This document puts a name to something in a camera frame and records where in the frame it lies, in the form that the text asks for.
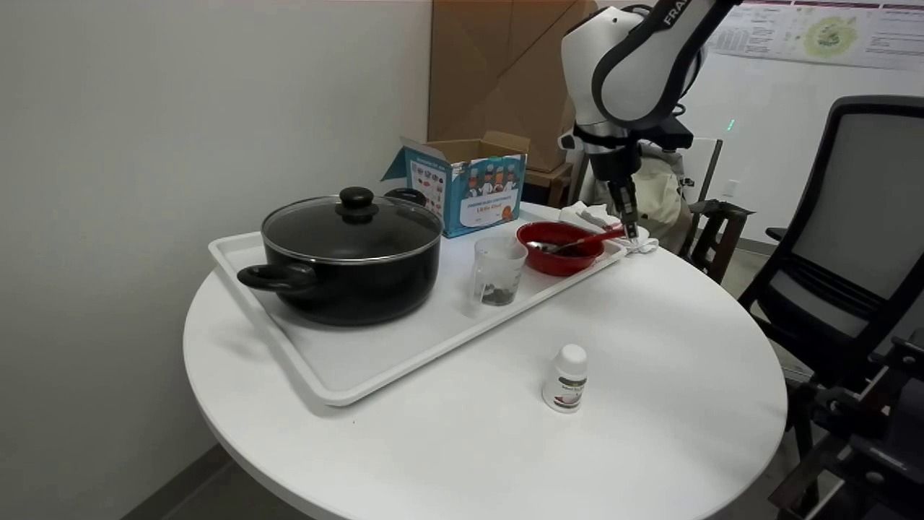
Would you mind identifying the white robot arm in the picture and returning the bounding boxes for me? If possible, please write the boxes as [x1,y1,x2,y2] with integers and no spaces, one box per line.
[561,0,740,239]

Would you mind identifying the white striped cloth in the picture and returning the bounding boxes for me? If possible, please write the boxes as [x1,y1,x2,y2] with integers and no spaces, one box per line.
[558,201,657,254]

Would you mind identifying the small white pill bottle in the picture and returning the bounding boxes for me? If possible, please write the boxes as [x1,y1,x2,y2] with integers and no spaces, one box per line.
[540,344,590,413]

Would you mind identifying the blue cardboard box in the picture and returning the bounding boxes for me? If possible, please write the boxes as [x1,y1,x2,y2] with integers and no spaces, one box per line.
[383,129,532,237]

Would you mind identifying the beige jacket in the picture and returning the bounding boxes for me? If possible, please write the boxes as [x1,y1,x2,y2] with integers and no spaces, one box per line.
[631,159,691,241]

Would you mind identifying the white plastic tray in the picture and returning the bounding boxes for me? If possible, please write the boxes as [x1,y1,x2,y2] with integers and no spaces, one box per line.
[207,231,630,408]

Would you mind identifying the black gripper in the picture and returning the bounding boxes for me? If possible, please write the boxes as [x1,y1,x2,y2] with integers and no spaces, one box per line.
[592,143,642,239]

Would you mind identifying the black camera mount frame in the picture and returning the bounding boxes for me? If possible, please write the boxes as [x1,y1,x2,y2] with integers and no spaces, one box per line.
[770,330,924,520]

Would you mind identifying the black cooking pot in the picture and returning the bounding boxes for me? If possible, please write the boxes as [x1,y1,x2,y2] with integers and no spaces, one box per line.
[237,187,441,325]

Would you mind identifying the red bowl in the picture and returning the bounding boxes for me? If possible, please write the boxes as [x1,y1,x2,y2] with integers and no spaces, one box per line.
[517,223,604,276]

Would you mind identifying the large brown cardboard sheets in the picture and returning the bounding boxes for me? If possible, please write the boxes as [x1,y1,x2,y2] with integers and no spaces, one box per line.
[428,0,598,205]

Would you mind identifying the clear measuring jug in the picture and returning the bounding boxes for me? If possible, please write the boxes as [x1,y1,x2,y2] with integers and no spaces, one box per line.
[468,233,525,315]

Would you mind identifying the black office chair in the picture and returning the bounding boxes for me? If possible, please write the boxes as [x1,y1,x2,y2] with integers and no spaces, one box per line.
[740,94,924,405]

